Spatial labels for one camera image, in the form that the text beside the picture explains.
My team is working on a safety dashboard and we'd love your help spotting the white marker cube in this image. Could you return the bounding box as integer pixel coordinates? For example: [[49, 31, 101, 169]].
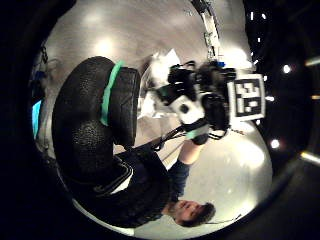
[[227, 73, 267, 122]]

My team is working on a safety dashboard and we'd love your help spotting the thin black cable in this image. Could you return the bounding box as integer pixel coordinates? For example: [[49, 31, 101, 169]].
[[204, 213, 243, 225]]

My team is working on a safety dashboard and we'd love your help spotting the black glove cable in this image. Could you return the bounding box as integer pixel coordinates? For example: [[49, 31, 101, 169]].
[[150, 124, 186, 152]]

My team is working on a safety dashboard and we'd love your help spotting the white palm camera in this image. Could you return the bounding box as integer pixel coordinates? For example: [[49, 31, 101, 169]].
[[169, 94, 206, 126]]

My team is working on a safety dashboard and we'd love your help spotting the white cloth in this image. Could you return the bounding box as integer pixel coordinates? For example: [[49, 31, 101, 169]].
[[137, 48, 184, 120]]

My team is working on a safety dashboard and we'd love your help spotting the the person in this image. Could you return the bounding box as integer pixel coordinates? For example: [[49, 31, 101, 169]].
[[71, 143, 218, 230]]

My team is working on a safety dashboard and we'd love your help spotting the blue lit screen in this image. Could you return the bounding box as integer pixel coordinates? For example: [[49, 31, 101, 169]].
[[31, 99, 43, 140]]

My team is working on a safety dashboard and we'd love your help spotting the black and white stand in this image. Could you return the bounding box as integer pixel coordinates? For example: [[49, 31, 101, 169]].
[[191, 0, 228, 68]]

